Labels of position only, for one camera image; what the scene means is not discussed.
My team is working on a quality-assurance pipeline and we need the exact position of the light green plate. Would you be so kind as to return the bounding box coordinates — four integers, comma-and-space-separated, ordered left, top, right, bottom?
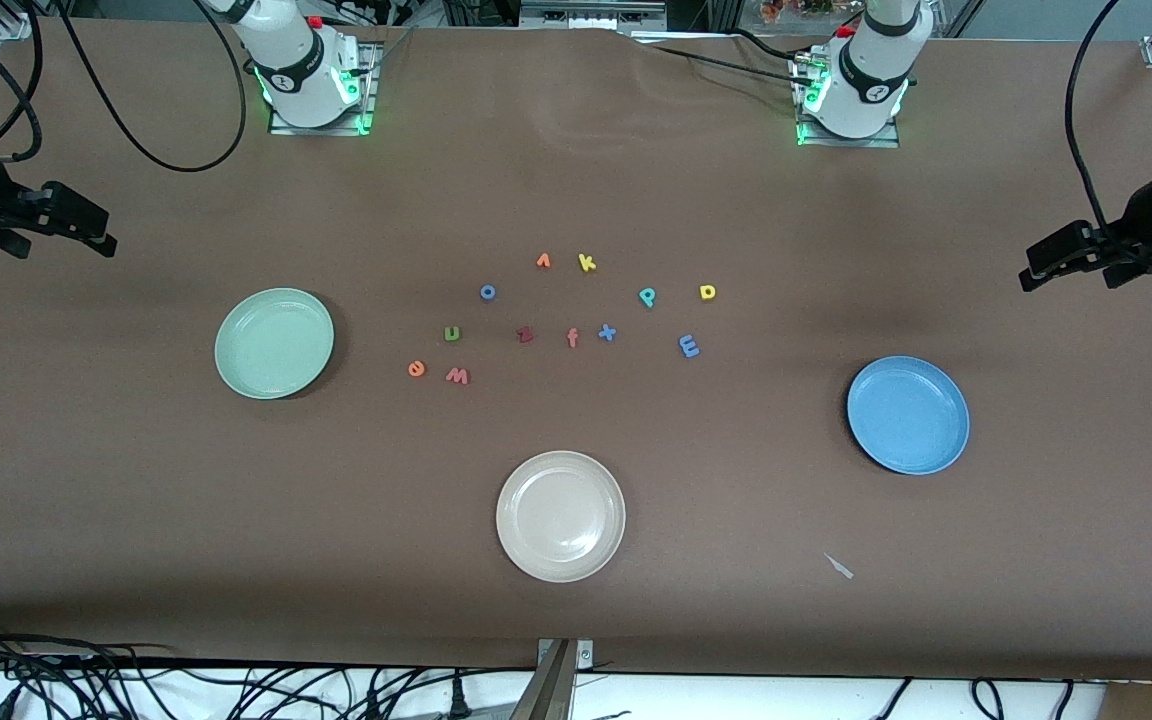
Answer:
214, 288, 335, 401

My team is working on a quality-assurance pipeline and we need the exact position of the blue plate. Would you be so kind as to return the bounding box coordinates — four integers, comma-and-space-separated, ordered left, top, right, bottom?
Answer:
846, 356, 971, 476

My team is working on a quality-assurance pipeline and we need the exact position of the brown table cover sheet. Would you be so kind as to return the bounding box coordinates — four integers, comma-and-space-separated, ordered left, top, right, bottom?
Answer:
0, 18, 1152, 683

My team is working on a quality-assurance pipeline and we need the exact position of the grey metal box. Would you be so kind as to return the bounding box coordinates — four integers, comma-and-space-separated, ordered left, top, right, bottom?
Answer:
519, 0, 669, 33

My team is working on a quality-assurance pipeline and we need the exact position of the beige plate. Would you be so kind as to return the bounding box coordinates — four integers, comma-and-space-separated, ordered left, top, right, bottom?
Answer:
496, 451, 627, 584

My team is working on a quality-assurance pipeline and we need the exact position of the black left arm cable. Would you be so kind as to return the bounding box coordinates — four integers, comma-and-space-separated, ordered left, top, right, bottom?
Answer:
1064, 0, 1152, 241

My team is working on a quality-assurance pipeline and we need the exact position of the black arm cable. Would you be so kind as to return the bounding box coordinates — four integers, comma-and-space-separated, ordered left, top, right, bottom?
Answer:
54, 0, 248, 174
1064, 0, 1152, 241

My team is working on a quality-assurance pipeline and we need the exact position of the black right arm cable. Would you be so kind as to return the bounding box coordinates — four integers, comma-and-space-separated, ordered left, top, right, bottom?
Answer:
54, 0, 248, 174

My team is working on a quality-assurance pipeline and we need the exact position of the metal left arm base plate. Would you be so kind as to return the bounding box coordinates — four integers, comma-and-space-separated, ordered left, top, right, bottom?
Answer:
794, 50, 902, 149

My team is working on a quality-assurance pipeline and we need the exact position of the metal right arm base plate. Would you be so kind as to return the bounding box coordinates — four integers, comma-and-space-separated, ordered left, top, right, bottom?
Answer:
269, 42, 379, 137

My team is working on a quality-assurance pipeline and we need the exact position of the black table back cable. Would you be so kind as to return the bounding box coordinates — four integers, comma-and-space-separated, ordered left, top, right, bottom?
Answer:
636, 28, 812, 89

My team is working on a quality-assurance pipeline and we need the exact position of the black floor cable bundle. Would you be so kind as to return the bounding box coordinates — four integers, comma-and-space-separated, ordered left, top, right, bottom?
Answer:
0, 618, 537, 720

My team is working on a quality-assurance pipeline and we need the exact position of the metal table edge bracket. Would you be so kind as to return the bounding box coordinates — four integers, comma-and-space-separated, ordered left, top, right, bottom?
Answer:
511, 638, 595, 720

